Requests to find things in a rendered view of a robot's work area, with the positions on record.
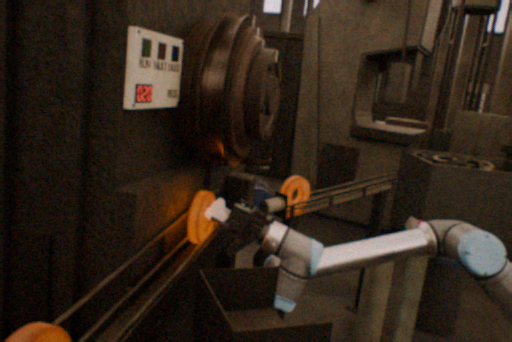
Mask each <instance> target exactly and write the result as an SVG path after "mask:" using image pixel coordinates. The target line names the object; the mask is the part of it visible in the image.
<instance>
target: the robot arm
mask: <svg viewBox="0 0 512 342"><path fill-rule="evenodd" d="M243 203H247V202H245V201H243V200H242V199H241V200H240V203H239V204H238V203H235V204H234V207H233V209H232V210H231V211H230V210H228V209H227V208H226V207H225V201H224V199H221V198H220V199H217V200H216V201H215V202H214V203H212V204H211V207H207V210H206V211H205V214H204V215H205V216H206V217H207V219H209V220H210V221H211V223H214V224H215V225H216V226H217V227H220V228H221V229H223V230H225V231H228V232H230V233H231V234H233V235H240V236H242V238H241V239H238V240H237V241H236V242H233V243H230V244H229V245H228V246H226V250H224V251H225V253H226V255H227V256H228V257H230V256H234V255H235V254H238V252H239V250H242V249H243V248H245V247H246V246H248V245H250V244H251V243H254V241H256V240H257V239H258V238H259V239H258V243H257V244H258V245H260V246H262V250H264V251H266V252H267V253H270V254H273V255H271V256H270V257H269V258H267V259H266V262H265V264H264V266H280V269H279V274H278V281H277V292H276V297H275V304H274V308H275V309H279V310H281V311H284V312H291V311H292V310H293V308H294V306H295V305H297V304H296V303H297V300H298V297H299V296H300V294H301V291H302V289H303V288H304V286H305V282H306V281H307V280H309V279H313V278H321V277H324V276H328V275H332V274H340V273H343V272H347V271H351V270H358V269H361V268H365V267H369V266H376V265H380V264H383V263H387V262H395V261H398V260H402V259H406V258H414V257H417V256H421V255H427V256H429V258H437V257H452V258H453V259H455V260H456V261H458V262H459V263H460V264H461V265H462V266H463V267H464V269H465V270H466V271H467V272H468V274H469V275H470V276H471V277H472V278H473V279H474V280H475V281H476V282H477V283H478V284H479V286H480V287H481V288H483V291H484V292H486V295H487V296H489V297H490V300H492V301H493V303H494V304H495V305H496V306H497V307H498V309H499V310H500V311H501V312H502V314H503V315H504V316H505V318H506V319H507V320H508V321H509V323H510V324H511V325H512V265H511V264H510V261H508V259H507V257H506V249H505V248H504V246H503V245H502V242H500V241H499V240H498V238H495V237H494V235H492V234H490V233H488V232H486V231H483V230H479V229H478V228H476V227H475V226H471V225H470V224H468V223H466V222H460V221H454V220H434V221H429V222H425V223H421V224H420V226H419V227H418V229H414V230H406V231H402V232H399V233H395V234H387V235H384V236H380V237H376V238H369V239H365V240H361V241H358V242H350V243H346V244H343V245H339V246H331V247H328V248H324V247H323V246H322V245H321V243H319V242H316V241H315V240H314V239H309V238H308V237H306V236H305V235H301V234H300V233H298V232H297V231H293V230H291V229H289V228H288V227H285V226H284V225H282V224H281V223H278V222H276V221H275V222H274V223H273V224H272V223H271V222H272V219H273V218H274V217H273V216H270V215H267V214H266V213H264V212H262V211H259V210H258V209H256V207H255V206H254V205H252V204H250V203H247V204H249V205H250V206H251V208H249V207H245V204H243ZM271 224H272V225H271Z"/></svg>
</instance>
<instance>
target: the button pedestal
mask: <svg viewBox="0 0 512 342"><path fill-rule="evenodd" d="M413 219H414V218H412V217H410V218H409V219H408V221H407V222H406V224H405V226H406V230H414V229H416V228H415V227H417V228H418V227H419V226H420V223H418V220H417V219H415V220H416V222H414V221H413ZM414 223H416V224H418V226H415V225H414ZM428 258H429V256H427V255H421V256H417V257H414V258H408V260H407V264H406V273H405V277H404V281H403V285H402V293H401V297H400V301H399V305H398V313H397V317H396V321H395V325H394V334H393V336H390V335H382V342H413V341H411V339H412V335H413V327H414V324H415V320H416V316H417V308H418V304H419V300H420V296H421V289H422V285H423V281H424V277H425V269H426V265H427V261H428Z"/></svg>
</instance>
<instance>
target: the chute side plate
mask: <svg viewBox="0 0 512 342"><path fill-rule="evenodd" d="M232 239H234V235H233V234H231V233H230V232H228V231H225V230H223V229H221V228H220V229H219V231H217V232H216V233H215V235H214V236H213V237H212V238H211V239H210V240H209V241H208V242H207V244H206V245H205V246H203V248H202V250H200V251H199V253H198V254H197V255H196V256H195V258H193V259H192V260H191V262H189V264H188V265H187V266H186V267H185V268H184V269H183V271H182V272H181V273H180V274H179V275H178V276H177V278H176V279H175V280H174V281H173V282H172V283H171V285H169V286H168V288H167V289H165V291H164V293H162V294H161V295H160V297H159V298H158V299H157V300H156V301H155V302H154V303H153V304H152V306H151V307H150V308H149V309H148V310H147V311H146V312H145V314H144V315H143V316H141V319H140V320H138V321H137V323H136V324H134V326H133V328H131V329H130V330H129V332H128V333H127V334H126V335H125V336H124V337H123V338H122V339H121V341H120V342H149V332H151V330H152V328H154V327H155V326H156V324H158V323H159V322H160V320H162V322H161V328H162V327H163V326H164V324H165V323H166V322H167V320H168V319H169V317H170V316H172V313H174V312H175V310H176V309H177V308H178V306H179V305H180V303H181V302H182V301H183V299H184V298H185V297H186V296H187V294H188V293H189V292H190V291H191V289H192V288H193V287H194V286H195V284H196V283H197V280H198V272H199V270H203V269H208V267H209V266H211V263H212V262H214V260H215V258H217V256H218V255H219V253H220V252H221V251H222V250H223V248H224V247H225V246H226V245H227V244H228V243H230V241H231V240H232Z"/></svg>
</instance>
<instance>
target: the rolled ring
mask: <svg viewBox="0 0 512 342"><path fill-rule="evenodd" d="M5 342H71V339H70V337H69V335H68V334H67V331H65V330H64V329H63V328H62V327H58V326H55V325H52V324H48V323H41V322H38V323H30V324H28V325H26V326H25V327H21V329H19V330H17V331H16V332H14V334H13V335H11V336H10V337H9V338H7V339H6V341H5Z"/></svg>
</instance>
